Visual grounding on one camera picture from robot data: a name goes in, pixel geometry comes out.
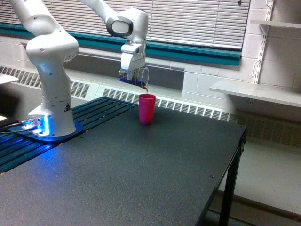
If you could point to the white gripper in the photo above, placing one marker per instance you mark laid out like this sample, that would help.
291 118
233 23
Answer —
133 57

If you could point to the clear plastic cup with beans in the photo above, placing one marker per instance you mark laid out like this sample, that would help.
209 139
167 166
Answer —
138 77

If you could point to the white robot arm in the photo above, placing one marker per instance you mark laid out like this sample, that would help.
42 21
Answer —
53 117

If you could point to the pink plastic cup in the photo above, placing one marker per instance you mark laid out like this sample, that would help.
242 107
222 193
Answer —
146 108

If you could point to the teal window sill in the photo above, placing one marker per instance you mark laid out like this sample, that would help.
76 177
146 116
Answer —
188 53

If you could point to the white window blinds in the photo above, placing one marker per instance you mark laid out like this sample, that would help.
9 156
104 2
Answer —
204 23

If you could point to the white board at left edge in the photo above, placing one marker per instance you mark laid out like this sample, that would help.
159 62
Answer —
4 79

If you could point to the black table leg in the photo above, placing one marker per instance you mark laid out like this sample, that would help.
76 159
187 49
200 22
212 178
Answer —
231 182

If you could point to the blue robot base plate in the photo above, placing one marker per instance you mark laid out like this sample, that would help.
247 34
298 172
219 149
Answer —
62 139

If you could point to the white shelf bracket rail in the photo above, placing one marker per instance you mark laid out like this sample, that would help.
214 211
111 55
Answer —
258 63

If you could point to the upper white wall shelf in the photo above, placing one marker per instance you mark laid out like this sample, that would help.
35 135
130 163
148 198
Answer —
277 24

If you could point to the white wall shelf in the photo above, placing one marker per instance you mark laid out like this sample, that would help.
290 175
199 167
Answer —
277 24
273 94

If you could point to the slotted aluminium rail bed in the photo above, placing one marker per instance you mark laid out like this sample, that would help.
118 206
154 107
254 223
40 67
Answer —
16 149

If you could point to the lower white wall shelf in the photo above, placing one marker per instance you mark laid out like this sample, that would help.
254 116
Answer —
273 94

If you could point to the wall radiator vent cover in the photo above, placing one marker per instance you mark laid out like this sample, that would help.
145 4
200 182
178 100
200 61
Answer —
258 127

